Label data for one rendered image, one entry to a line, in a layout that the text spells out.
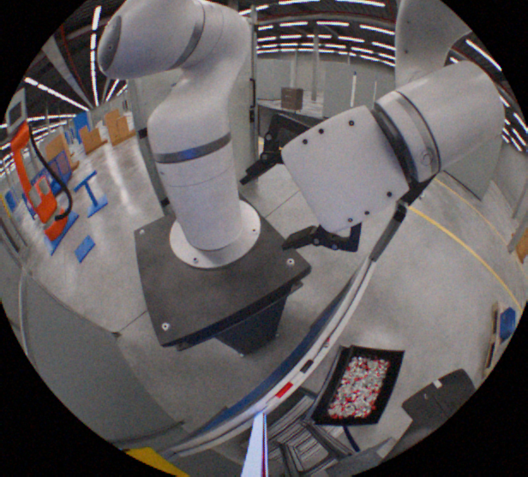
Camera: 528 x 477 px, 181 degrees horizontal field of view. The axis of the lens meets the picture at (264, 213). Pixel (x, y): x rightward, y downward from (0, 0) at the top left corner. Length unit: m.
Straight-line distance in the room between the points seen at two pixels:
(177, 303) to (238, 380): 1.03
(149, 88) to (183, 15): 1.22
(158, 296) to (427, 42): 0.54
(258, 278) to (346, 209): 0.19
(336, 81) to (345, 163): 6.08
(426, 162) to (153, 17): 0.25
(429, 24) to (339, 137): 0.21
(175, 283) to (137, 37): 0.35
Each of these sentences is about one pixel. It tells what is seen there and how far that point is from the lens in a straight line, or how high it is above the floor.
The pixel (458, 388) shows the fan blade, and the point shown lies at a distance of 0.56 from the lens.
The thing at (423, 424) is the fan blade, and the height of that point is 1.13.
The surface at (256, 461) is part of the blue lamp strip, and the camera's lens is 0.22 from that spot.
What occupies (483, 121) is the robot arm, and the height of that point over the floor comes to 1.32.
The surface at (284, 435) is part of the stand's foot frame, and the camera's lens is 1.34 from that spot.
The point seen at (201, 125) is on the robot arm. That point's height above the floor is 1.23.
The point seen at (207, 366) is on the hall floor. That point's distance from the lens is 1.34.
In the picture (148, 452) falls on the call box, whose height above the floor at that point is 1.01.
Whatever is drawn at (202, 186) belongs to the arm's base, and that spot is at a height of 1.15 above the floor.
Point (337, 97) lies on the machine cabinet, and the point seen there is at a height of 0.84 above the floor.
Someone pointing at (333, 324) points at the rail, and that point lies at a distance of 0.46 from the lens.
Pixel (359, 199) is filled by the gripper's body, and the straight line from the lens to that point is 0.17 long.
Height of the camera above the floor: 1.29
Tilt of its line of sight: 43 degrees down
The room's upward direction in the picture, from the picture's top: straight up
